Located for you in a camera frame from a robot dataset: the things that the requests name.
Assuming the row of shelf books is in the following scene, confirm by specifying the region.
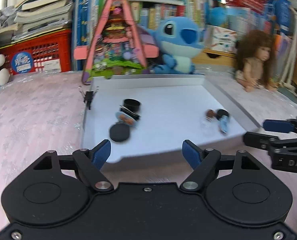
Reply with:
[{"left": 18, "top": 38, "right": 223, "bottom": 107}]
[{"left": 74, "top": 0, "right": 293, "bottom": 74}]

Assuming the small brown nut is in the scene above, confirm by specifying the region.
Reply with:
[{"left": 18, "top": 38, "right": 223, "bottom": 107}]
[{"left": 205, "top": 109, "right": 216, "bottom": 120}]

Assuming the blue plush ball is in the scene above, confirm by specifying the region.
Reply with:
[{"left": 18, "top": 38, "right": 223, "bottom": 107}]
[{"left": 209, "top": 7, "right": 227, "bottom": 27}]

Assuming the stack of books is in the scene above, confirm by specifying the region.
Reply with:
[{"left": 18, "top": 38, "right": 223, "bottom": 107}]
[{"left": 0, "top": 0, "right": 75, "bottom": 47}]

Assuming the black round cap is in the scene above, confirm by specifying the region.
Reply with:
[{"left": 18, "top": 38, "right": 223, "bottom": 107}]
[{"left": 123, "top": 99, "right": 141, "bottom": 113}]

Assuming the black round disc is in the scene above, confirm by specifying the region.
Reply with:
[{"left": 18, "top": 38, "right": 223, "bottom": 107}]
[{"left": 109, "top": 122, "right": 130, "bottom": 142}]

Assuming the wooden drawer box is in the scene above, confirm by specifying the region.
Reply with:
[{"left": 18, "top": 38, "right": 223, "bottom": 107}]
[{"left": 192, "top": 49, "right": 236, "bottom": 67}]

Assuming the small binder clip on box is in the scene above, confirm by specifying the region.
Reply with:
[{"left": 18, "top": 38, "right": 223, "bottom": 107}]
[{"left": 79, "top": 86, "right": 99, "bottom": 110}]

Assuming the large black binder clip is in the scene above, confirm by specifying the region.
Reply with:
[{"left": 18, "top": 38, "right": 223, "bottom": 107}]
[{"left": 120, "top": 106, "right": 140, "bottom": 121}]

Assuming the blue hair clip with bears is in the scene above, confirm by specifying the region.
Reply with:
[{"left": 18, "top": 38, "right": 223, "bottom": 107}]
[{"left": 116, "top": 112, "right": 137, "bottom": 127}]

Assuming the long haired baby doll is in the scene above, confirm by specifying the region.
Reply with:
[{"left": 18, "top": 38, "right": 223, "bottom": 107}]
[{"left": 235, "top": 30, "right": 277, "bottom": 92}]

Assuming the grey shallow cardboard box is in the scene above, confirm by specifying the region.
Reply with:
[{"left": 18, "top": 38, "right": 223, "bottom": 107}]
[{"left": 81, "top": 75, "right": 260, "bottom": 164}]

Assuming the white pencil print box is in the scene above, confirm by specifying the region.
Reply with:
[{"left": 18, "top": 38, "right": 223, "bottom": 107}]
[{"left": 205, "top": 25, "right": 238, "bottom": 54}]

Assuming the red plastic crate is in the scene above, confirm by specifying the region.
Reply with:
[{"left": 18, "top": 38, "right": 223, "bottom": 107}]
[{"left": 0, "top": 29, "right": 72, "bottom": 75}]

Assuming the plain light blue clip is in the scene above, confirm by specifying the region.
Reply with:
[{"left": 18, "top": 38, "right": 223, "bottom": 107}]
[{"left": 219, "top": 115, "right": 229, "bottom": 134}]

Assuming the small black round piece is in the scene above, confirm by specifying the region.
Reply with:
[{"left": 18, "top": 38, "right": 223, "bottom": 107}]
[{"left": 216, "top": 109, "right": 230, "bottom": 121}]

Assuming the pink triangular diorama toy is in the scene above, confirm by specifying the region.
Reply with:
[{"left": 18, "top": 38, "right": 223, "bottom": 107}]
[{"left": 74, "top": 0, "right": 159, "bottom": 85}]

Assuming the Stitch plush toy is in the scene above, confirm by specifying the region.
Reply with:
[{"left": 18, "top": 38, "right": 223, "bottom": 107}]
[{"left": 145, "top": 16, "right": 204, "bottom": 74}]

